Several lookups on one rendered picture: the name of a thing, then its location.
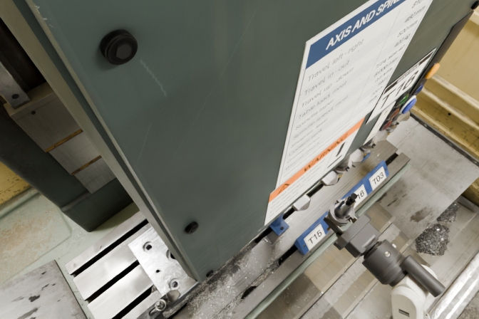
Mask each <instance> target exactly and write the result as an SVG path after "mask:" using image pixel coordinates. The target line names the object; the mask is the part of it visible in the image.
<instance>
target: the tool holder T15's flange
mask: <svg viewBox="0 0 479 319"><path fill-rule="evenodd" d="M334 207H335V205H333V204H331V206H330V207H329V210H328V215H329V218H330V220H331V221H332V222H333V223H334V224H336V225H338V226H346V224H347V223H348V221H347V220H349V221H350V222H351V220H352V219H353V218H354V216H355V210H354V208H353V211H352V213H351V216H350V217H349V218H348V219H340V218H338V217H337V216H336V215H335V213H334Z"/></svg>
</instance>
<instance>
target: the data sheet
mask: <svg viewBox="0 0 479 319"><path fill-rule="evenodd" d="M431 2H432V0H370V1H368V2H366V3H365V4H364V5H362V6H360V7H359V8H357V9H356V10H355V11H353V12H351V13H350V14H348V15H347V16H345V17H343V18H342V19H341V20H339V21H337V22H336V23H335V24H333V25H331V26H330V27H328V28H327V29H325V30H324V31H322V32H321V33H319V34H318V35H316V36H315V37H313V38H311V39H310V40H308V41H307V42H306V44H305V48H304V55H303V58H302V64H301V68H300V72H299V78H298V82H297V88H296V92H295V96H294V102H293V106H292V112H291V115H290V119H289V126H288V130H287V136H286V140H285V143H284V149H283V153H282V160H281V163H280V167H279V174H278V177H277V183H276V187H275V188H277V187H278V186H280V185H281V184H282V183H283V182H285V181H286V180H287V179H288V178H290V177H291V176H292V175H293V174H294V173H295V172H297V171H298V170H299V169H301V168H302V167H303V166H304V165H305V164H306V163H308V162H309V161H310V160H312V159H313V158H314V157H315V156H317V155H318V154H319V153H320V152H321V151H322V150H324V149H325V148H326V147H328V146H329V145H330V144H331V143H332V142H333V141H334V140H336V139H337V138H338V137H340V136H341V135H342V134H343V133H345V132H346V131H347V130H348V129H349V128H350V127H352V126H353V125H354V124H355V123H357V122H358V121H359V120H360V119H361V118H362V117H364V116H365V115H366V114H367V113H369V112H370V111H371V110H373V108H374V107H375V105H376V103H377V101H378V99H379V98H380V96H381V94H382V92H383V90H384V88H385V87H386V84H387V82H388V81H389V79H390V77H391V75H392V74H393V72H394V70H395V68H396V66H397V65H398V62H399V61H400V59H401V57H402V55H403V53H404V51H405V50H406V48H407V46H408V44H409V43H410V41H411V39H412V37H413V35H414V33H415V32H416V29H417V28H418V26H419V24H420V22H421V20H422V18H423V17H424V15H425V13H426V11H427V10H428V7H429V6H430V4H431Z"/></svg>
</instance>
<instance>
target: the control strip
mask: <svg viewBox="0 0 479 319"><path fill-rule="evenodd" d="M473 12H474V10H473V11H471V12H470V13H469V14H468V15H467V16H465V17H464V18H463V19H461V20H460V21H459V22H458V23H457V24H455V25H454V26H453V27H452V29H451V30H450V32H449V33H448V35H447V36H446V38H445V40H444V41H443V42H442V44H441V46H440V47H439V49H438V50H437V52H436V54H435V55H434V57H433V58H432V59H431V61H430V63H429V64H428V65H427V67H426V69H425V70H424V71H423V73H422V74H421V76H420V78H419V79H418V80H417V82H416V84H415V85H414V87H413V88H412V90H411V91H410V92H408V91H407V92H405V93H404V94H403V95H402V96H401V97H400V98H399V99H398V100H397V101H396V103H395V108H394V109H393V110H392V111H391V112H390V113H389V114H388V116H387V118H386V119H387V121H385V123H384V124H382V126H381V127H380V129H379V131H383V128H384V127H385V126H386V125H387V123H388V122H390V121H391V122H393V121H394V120H395V119H396V118H397V117H399V116H400V115H401V114H402V113H401V112H402V110H403V109H404V108H405V107H406V105H407V104H408V103H409V102H410V101H411V100H412V99H414V98H416V96H417V94H415V92H416V91H417V90H418V89H419V88H420V87H421V86H422V85H423V84H425V83H426V81H427V79H425V77H426V75H427V74H428V72H429V71H430V70H431V68H432V67H433V66H434V65H436V64H437V63H439V62H440V61H441V59H442V58H443V57H444V55H445V53H446V52H447V50H448V49H449V48H450V46H451V45H452V43H453V42H454V40H455V39H456V37H457V36H458V34H459V33H460V32H461V30H462V29H463V27H464V25H465V24H466V23H467V22H468V20H469V18H470V17H471V16H472V14H473ZM414 94H415V95H414ZM407 95H408V99H407V101H406V102H405V103H404V104H402V105H401V106H398V104H399V103H400V102H401V101H402V100H403V99H404V98H405V97H406V96H407ZM397 109H399V112H398V114H397V115H396V116H395V117H394V118H391V119H390V117H391V116H392V114H393V113H394V112H395V111H396V110H397Z"/></svg>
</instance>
